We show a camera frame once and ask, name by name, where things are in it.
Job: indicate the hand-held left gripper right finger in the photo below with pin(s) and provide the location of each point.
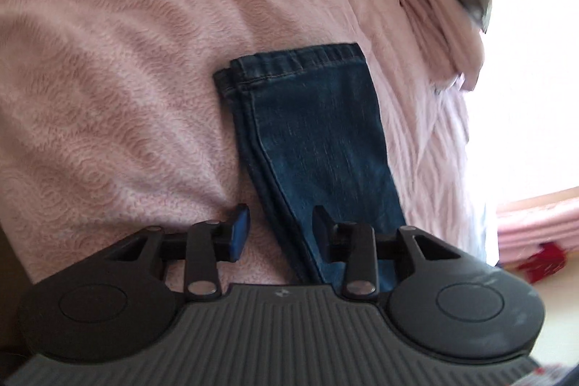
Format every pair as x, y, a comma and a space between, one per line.
320, 227

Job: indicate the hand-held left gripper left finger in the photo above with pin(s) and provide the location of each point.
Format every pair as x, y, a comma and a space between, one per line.
239, 232

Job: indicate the dark blue denim pants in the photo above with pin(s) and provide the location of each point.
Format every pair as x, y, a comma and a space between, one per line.
316, 132

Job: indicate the pink textured blanket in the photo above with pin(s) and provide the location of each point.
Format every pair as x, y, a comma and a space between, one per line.
113, 96

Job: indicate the pink ruffled curtain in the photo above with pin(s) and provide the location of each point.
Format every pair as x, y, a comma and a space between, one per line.
538, 223

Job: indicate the red cloth item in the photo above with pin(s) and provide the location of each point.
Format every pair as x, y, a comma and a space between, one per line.
543, 263

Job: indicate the bright window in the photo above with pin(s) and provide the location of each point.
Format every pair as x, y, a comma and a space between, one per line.
529, 96

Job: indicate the pink folded quilt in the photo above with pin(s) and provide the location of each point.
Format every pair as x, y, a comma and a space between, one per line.
429, 6

